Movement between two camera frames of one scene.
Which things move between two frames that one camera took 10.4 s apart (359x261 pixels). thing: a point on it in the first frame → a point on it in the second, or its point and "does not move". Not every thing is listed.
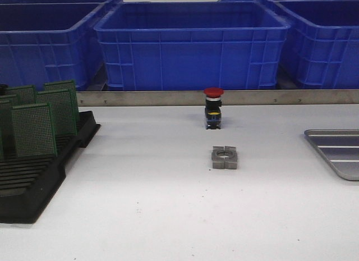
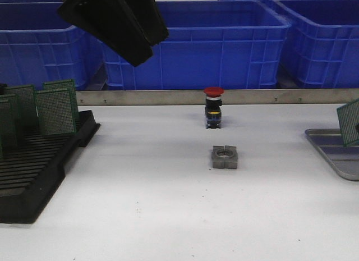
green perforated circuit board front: x=34 y=131 → x=348 y=115
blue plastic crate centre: x=193 y=45 does not move
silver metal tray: x=340 y=147 does not move
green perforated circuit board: x=63 y=109 does not move
